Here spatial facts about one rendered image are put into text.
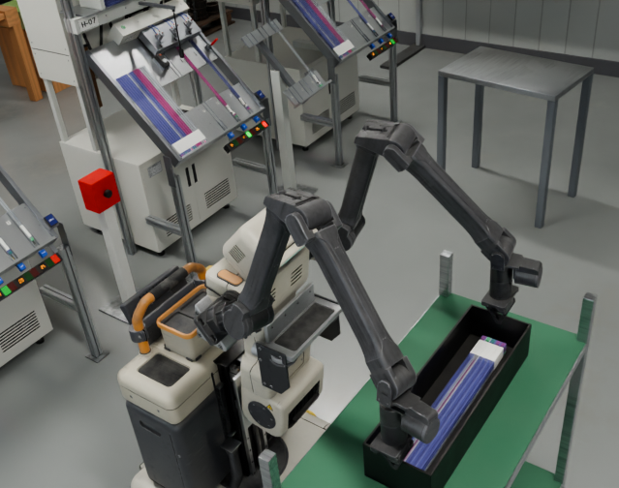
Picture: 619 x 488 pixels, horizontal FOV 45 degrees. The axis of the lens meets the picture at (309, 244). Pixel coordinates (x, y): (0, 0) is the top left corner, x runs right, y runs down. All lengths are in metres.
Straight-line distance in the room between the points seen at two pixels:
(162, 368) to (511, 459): 1.10
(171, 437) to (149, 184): 1.97
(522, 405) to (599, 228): 2.56
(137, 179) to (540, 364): 2.58
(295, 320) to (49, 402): 1.79
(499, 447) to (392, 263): 2.29
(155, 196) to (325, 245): 2.69
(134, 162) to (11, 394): 1.31
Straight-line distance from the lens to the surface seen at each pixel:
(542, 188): 4.25
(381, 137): 1.78
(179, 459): 2.47
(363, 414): 1.94
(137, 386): 2.36
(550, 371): 2.09
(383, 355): 1.51
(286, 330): 2.06
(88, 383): 3.65
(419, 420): 1.54
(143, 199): 4.11
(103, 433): 3.40
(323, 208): 1.53
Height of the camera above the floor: 2.38
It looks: 34 degrees down
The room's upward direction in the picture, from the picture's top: 6 degrees counter-clockwise
